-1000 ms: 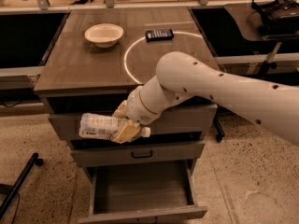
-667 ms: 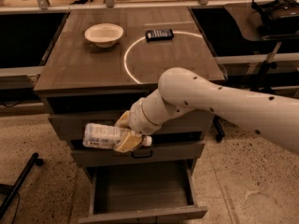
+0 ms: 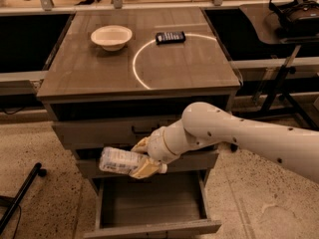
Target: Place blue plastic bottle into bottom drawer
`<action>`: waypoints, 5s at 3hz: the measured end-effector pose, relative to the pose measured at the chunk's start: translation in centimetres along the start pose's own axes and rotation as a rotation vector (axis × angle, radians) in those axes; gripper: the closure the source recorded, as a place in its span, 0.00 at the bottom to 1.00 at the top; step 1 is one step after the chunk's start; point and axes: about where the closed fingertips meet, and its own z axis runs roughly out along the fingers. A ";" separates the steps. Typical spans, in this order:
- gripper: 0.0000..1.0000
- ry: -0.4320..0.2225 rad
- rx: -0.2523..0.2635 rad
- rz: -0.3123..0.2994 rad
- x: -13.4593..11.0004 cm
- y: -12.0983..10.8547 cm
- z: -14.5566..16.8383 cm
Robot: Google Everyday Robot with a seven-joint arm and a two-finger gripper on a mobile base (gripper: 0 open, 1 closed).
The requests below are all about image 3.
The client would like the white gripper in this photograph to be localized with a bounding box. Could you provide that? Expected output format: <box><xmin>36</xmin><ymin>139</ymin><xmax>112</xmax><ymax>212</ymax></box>
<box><xmin>130</xmin><ymin>126</ymin><xmax>179</xmax><ymax>179</ymax></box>

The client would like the clear plastic water bottle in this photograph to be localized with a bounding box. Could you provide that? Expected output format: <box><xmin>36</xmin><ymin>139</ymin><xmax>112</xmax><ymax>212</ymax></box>
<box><xmin>99</xmin><ymin>147</ymin><xmax>167</xmax><ymax>176</ymax></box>

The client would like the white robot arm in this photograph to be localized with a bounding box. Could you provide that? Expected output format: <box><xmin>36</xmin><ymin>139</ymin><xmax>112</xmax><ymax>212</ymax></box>
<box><xmin>133</xmin><ymin>102</ymin><xmax>319</xmax><ymax>183</ymax></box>

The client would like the top drawer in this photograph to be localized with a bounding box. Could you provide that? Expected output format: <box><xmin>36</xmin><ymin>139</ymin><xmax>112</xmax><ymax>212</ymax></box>
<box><xmin>53</xmin><ymin>115</ymin><xmax>180</xmax><ymax>149</ymax></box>

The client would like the drawer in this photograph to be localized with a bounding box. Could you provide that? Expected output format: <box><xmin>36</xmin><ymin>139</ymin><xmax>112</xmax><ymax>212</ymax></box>
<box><xmin>73</xmin><ymin>147</ymin><xmax>218</xmax><ymax>178</ymax></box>
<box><xmin>53</xmin><ymin>115</ymin><xmax>180</xmax><ymax>149</ymax></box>
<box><xmin>84</xmin><ymin>171</ymin><xmax>221</xmax><ymax>239</ymax></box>

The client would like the bottom drawer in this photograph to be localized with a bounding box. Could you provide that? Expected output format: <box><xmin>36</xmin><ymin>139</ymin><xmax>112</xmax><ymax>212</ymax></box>
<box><xmin>84</xmin><ymin>171</ymin><xmax>221</xmax><ymax>239</ymax></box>

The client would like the middle drawer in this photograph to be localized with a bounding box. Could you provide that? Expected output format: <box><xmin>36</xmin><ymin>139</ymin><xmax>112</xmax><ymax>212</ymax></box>
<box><xmin>73</xmin><ymin>147</ymin><xmax>218</xmax><ymax>178</ymax></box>

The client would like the grey drawer cabinet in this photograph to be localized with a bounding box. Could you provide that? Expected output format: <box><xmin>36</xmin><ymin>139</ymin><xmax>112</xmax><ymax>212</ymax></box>
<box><xmin>35</xmin><ymin>6</ymin><xmax>241</xmax><ymax>239</ymax></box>

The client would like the dark snack packet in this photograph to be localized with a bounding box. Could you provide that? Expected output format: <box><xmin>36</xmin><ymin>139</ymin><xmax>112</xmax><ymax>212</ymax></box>
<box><xmin>156</xmin><ymin>32</ymin><xmax>185</xmax><ymax>45</ymax></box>

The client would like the white paper bowl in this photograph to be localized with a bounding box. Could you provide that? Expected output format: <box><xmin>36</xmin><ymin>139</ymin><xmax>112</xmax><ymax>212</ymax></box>
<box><xmin>91</xmin><ymin>25</ymin><xmax>133</xmax><ymax>51</ymax></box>

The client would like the black side table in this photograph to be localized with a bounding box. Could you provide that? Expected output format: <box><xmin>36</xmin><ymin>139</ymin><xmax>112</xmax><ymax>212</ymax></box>
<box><xmin>228</xmin><ymin>4</ymin><xmax>318</xmax><ymax>130</ymax></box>

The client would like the black stand leg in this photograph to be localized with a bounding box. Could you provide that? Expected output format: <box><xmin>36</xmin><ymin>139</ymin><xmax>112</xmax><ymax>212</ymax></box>
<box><xmin>0</xmin><ymin>162</ymin><xmax>47</xmax><ymax>233</ymax></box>

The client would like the black headset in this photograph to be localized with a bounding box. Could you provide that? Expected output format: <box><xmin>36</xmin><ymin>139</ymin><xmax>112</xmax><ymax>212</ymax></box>
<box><xmin>268</xmin><ymin>0</ymin><xmax>319</xmax><ymax>36</ymax></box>

